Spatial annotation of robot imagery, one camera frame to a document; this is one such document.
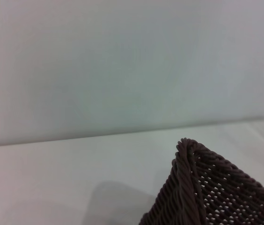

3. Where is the dark brown woven basket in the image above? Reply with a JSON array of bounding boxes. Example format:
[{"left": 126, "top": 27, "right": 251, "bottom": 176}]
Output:
[{"left": 138, "top": 137, "right": 264, "bottom": 225}]

